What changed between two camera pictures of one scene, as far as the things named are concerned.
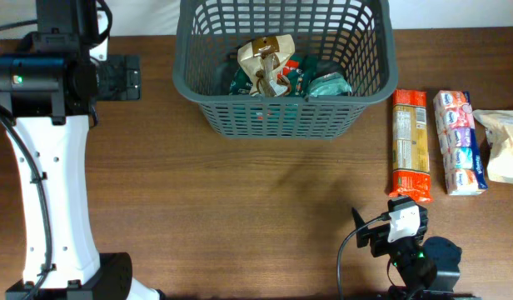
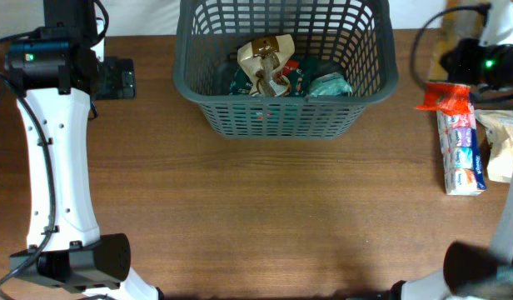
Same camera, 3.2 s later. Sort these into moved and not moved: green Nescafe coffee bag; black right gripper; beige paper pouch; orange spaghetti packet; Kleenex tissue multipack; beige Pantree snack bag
Moved: black right gripper; orange spaghetti packet
Not moved: green Nescafe coffee bag; beige paper pouch; beige Pantree snack bag; Kleenex tissue multipack
